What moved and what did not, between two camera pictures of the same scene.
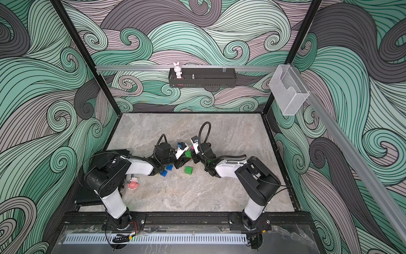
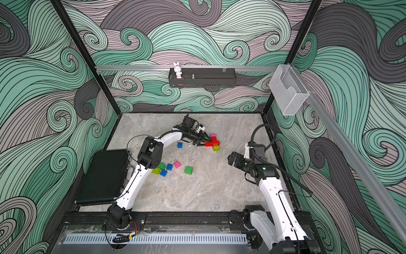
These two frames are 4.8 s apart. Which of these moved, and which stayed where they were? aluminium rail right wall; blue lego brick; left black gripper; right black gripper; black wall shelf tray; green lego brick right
Moved: left black gripper; right black gripper
Stayed: green lego brick right; black wall shelf tray; aluminium rail right wall; blue lego brick
